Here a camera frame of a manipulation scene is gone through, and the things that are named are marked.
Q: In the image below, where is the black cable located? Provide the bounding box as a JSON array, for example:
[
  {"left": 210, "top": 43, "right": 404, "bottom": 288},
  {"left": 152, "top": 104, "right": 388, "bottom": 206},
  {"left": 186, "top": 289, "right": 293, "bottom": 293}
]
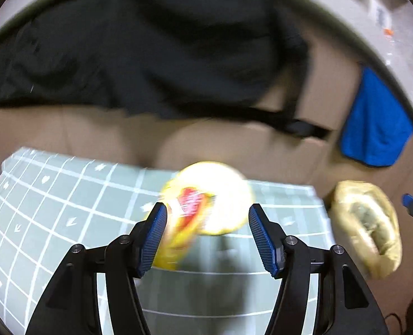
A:
[{"left": 383, "top": 312, "right": 408, "bottom": 335}]

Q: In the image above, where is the black cloth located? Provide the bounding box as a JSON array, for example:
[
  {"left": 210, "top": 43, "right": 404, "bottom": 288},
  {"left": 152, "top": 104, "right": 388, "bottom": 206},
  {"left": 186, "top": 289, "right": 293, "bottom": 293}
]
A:
[{"left": 0, "top": 0, "right": 310, "bottom": 121}]

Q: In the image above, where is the beige plastic bag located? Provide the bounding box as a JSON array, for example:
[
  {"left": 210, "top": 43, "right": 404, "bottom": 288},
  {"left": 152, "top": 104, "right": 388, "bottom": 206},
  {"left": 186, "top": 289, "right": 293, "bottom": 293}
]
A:
[{"left": 330, "top": 180, "right": 403, "bottom": 280}]

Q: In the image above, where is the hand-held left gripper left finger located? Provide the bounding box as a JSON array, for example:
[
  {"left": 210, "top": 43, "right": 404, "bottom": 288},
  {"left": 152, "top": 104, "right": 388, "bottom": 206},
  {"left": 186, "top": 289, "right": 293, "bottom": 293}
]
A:
[{"left": 25, "top": 202, "right": 168, "bottom": 335}]

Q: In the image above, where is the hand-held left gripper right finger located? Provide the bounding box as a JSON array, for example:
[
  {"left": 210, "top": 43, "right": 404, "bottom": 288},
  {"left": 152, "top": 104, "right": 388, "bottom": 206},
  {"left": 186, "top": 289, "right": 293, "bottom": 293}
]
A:
[{"left": 248, "top": 203, "right": 390, "bottom": 335}]

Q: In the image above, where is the black strap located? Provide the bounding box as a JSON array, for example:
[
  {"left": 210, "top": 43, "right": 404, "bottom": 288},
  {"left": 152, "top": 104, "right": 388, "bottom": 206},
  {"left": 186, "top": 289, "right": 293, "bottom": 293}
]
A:
[{"left": 241, "top": 106, "right": 333, "bottom": 142}]

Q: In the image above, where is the yellow snack packet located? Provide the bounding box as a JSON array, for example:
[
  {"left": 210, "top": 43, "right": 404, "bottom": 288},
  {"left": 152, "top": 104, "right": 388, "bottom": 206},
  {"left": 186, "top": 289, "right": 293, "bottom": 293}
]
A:
[{"left": 152, "top": 161, "right": 254, "bottom": 271}]

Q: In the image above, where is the beige sofa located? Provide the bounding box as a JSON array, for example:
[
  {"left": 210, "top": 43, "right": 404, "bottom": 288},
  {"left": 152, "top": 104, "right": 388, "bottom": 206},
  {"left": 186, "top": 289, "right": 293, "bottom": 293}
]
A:
[{"left": 0, "top": 24, "right": 413, "bottom": 287}]

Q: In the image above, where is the blue cloth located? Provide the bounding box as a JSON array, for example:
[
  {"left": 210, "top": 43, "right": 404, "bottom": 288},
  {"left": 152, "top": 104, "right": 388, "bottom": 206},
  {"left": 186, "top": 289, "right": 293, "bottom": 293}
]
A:
[{"left": 338, "top": 66, "right": 413, "bottom": 168}]

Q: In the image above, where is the green grid-patterned mat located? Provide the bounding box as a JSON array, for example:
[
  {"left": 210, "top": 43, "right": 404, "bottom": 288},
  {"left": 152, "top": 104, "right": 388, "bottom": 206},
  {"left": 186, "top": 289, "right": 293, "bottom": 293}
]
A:
[{"left": 0, "top": 147, "right": 331, "bottom": 335}]

